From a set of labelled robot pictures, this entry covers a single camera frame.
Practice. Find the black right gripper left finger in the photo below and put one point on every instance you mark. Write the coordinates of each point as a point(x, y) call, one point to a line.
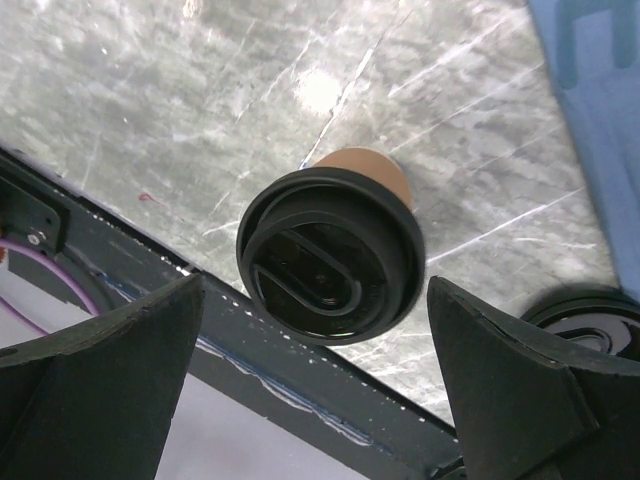
point(96, 400)

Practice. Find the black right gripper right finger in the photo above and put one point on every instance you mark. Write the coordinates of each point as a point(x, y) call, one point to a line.
point(528, 404)

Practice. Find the black lid stack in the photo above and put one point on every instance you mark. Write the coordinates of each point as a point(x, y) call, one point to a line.
point(601, 318)

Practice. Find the black coffee cup lid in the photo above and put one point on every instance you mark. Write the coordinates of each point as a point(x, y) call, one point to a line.
point(331, 256)

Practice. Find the brown paper coffee cup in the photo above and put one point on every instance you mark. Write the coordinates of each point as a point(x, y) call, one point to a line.
point(374, 165)

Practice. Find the blue letter-print cloth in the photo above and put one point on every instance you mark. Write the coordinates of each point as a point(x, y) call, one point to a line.
point(592, 52)

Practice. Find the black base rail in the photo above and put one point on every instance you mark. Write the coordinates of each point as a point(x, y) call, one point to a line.
point(310, 392)

